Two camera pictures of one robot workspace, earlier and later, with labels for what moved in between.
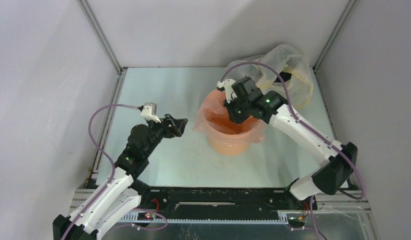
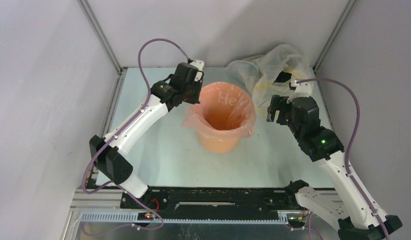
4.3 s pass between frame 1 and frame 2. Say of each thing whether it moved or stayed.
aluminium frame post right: stayed
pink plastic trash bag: moved
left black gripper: moved
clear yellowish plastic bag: stayed
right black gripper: moved
